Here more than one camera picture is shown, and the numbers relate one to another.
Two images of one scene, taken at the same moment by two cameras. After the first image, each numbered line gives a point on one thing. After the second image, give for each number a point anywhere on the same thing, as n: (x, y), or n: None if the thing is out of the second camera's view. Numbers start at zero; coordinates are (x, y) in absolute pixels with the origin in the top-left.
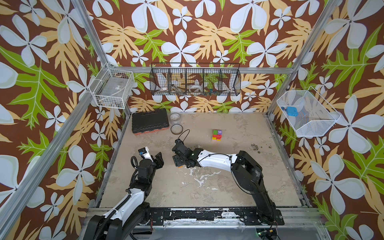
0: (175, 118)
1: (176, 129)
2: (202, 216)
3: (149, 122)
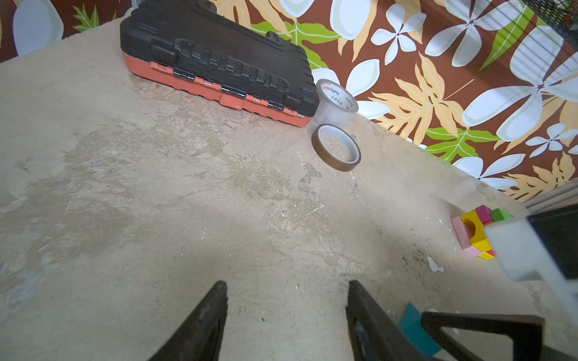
0: (337, 107)
1: (347, 140)
2: None
3: (207, 47)
